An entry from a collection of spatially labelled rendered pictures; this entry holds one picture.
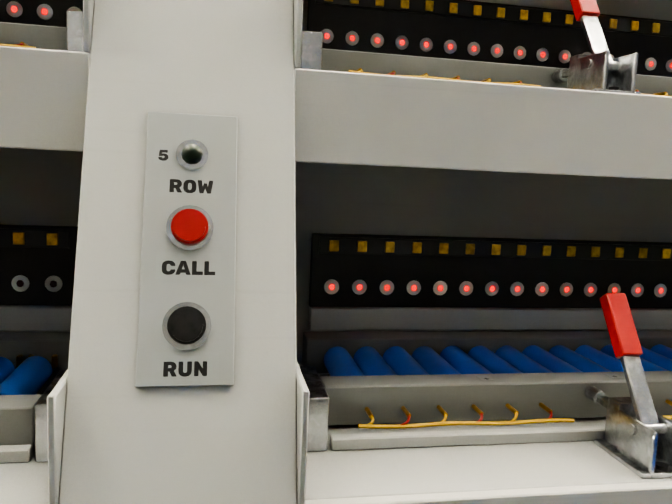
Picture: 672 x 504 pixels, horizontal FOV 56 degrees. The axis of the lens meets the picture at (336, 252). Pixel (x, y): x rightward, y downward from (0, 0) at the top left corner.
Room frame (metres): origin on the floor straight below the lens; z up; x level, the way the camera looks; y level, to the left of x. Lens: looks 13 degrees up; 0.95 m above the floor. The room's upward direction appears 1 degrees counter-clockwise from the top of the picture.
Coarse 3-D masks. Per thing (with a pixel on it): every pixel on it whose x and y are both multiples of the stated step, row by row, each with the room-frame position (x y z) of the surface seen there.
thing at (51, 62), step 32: (0, 0) 0.40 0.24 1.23; (32, 0) 0.41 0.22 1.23; (64, 0) 0.41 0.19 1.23; (0, 32) 0.31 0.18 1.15; (32, 32) 0.32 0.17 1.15; (64, 32) 0.32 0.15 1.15; (0, 64) 0.26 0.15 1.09; (32, 64) 0.26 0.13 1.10; (64, 64) 0.26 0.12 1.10; (0, 96) 0.26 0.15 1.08; (32, 96) 0.26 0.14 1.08; (64, 96) 0.27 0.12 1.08; (0, 128) 0.27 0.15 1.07; (32, 128) 0.27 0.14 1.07; (64, 128) 0.27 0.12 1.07
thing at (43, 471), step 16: (0, 320) 0.41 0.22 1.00; (16, 320) 0.41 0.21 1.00; (32, 320) 0.41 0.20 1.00; (48, 320) 0.42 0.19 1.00; (64, 320) 0.42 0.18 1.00; (64, 384) 0.26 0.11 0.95; (48, 400) 0.24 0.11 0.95; (64, 400) 0.26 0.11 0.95; (48, 416) 0.25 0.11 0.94; (48, 432) 0.25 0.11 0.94; (48, 448) 0.25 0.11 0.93; (0, 464) 0.30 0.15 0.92; (16, 464) 0.30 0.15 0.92; (32, 464) 0.30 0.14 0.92; (48, 464) 0.25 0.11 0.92; (0, 480) 0.29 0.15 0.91; (16, 480) 0.29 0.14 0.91; (32, 480) 0.29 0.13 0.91; (48, 480) 0.26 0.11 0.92; (0, 496) 0.28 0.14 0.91; (16, 496) 0.28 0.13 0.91; (32, 496) 0.28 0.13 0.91; (48, 496) 0.26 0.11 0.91
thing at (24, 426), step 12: (0, 396) 0.31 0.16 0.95; (12, 396) 0.31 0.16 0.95; (24, 396) 0.31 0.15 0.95; (36, 396) 0.31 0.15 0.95; (0, 408) 0.30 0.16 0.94; (12, 408) 0.30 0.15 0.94; (24, 408) 0.30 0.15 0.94; (0, 420) 0.30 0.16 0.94; (12, 420) 0.30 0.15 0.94; (24, 420) 0.30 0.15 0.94; (0, 432) 0.30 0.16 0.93; (12, 432) 0.30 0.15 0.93; (24, 432) 0.30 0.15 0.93; (0, 444) 0.30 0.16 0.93; (12, 444) 0.30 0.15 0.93; (24, 444) 0.31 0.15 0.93
